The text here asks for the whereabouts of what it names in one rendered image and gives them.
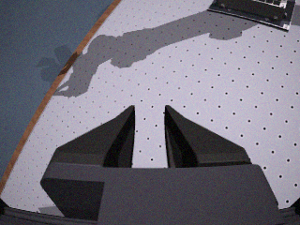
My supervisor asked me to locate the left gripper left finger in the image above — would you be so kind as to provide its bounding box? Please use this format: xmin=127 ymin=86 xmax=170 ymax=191
xmin=48 ymin=105 xmax=135 ymax=168

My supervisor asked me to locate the grey slotted rack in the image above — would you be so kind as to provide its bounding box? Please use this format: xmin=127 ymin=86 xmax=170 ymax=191
xmin=36 ymin=206 xmax=64 ymax=217

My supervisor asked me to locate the white tube carrier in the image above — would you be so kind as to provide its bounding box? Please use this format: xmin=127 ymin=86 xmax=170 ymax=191
xmin=217 ymin=0 xmax=288 ymax=21

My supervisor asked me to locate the grey perforated base plate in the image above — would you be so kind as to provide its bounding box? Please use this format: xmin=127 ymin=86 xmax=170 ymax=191
xmin=0 ymin=0 xmax=300 ymax=212

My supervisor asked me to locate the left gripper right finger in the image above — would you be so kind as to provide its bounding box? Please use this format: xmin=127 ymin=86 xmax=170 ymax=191
xmin=164 ymin=105 xmax=252 ymax=168

